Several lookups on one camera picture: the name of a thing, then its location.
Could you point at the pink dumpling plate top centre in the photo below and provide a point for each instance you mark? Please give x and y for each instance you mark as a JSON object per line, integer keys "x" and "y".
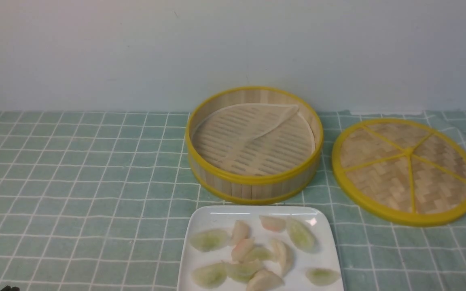
{"x": 241, "y": 230}

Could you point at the pink dumpling plate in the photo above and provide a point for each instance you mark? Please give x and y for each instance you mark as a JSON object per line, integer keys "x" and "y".
{"x": 273, "y": 224}
{"x": 241, "y": 230}
{"x": 264, "y": 280}
{"x": 242, "y": 248}

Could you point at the green dumpling plate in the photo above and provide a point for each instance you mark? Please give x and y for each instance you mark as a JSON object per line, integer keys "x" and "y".
{"x": 322, "y": 276}
{"x": 243, "y": 272}
{"x": 259, "y": 253}
{"x": 300, "y": 235}
{"x": 209, "y": 240}
{"x": 210, "y": 276}

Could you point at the white square plate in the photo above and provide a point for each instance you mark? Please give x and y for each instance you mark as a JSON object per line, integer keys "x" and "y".
{"x": 224, "y": 217}

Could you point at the pink dumpling plate middle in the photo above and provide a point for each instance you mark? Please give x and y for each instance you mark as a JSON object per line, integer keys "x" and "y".
{"x": 242, "y": 248}

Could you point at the green dumpling plate middle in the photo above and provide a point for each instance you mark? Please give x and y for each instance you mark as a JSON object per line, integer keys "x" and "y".
{"x": 259, "y": 253}

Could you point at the white dumpling plate middle right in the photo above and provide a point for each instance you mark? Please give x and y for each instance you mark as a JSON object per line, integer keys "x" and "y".
{"x": 283, "y": 255}

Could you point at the green dumpling plate bottom centre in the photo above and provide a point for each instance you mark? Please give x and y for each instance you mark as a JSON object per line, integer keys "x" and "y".
{"x": 243, "y": 272}

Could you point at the green dumpling plate bottom left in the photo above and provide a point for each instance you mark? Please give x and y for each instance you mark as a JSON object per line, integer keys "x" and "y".
{"x": 210, "y": 276}

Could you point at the pink dumpling plate bottom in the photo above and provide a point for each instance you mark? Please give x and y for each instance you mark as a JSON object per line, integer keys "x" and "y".
{"x": 264, "y": 280}

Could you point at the green dumpling plate bottom right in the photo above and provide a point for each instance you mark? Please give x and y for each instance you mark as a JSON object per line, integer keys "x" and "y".
{"x": 322, "y": 276}

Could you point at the yellow rimmed bamboo steamer basket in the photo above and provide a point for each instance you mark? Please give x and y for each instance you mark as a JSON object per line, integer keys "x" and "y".
{"x": 253, "y": 190}

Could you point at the yellow rimmed bamboo steamer lid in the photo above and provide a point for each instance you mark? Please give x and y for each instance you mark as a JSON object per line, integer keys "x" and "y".
{"x": 401, "y": 171}

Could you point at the green checkered tablecloth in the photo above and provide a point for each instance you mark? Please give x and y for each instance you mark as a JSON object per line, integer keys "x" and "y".
{"x": 100, "y": 201}

